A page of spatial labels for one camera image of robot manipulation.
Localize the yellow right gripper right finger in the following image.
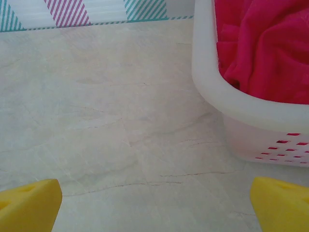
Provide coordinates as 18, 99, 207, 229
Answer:
250, 176, 309, 232

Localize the red t-shirt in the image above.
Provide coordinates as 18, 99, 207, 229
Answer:
214, 0, 309, 105

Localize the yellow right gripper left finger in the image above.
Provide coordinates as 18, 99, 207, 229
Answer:
0, 178, 63, 232

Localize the white plastic perforated basket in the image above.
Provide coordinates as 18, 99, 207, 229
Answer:
192, 0, 309, 168

